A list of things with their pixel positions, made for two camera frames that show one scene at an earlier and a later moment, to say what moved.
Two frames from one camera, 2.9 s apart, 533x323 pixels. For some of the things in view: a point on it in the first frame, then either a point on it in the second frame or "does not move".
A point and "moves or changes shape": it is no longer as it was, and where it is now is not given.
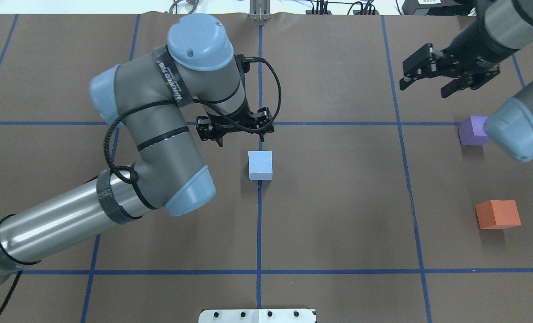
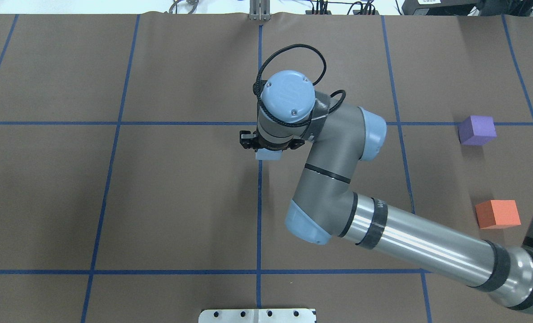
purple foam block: x=471 y=131 does not move
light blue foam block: x=260 y=163 moves or changes shape
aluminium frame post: x=260 y=10 does not move
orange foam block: x=498 y=214 does not move
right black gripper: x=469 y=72 → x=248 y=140
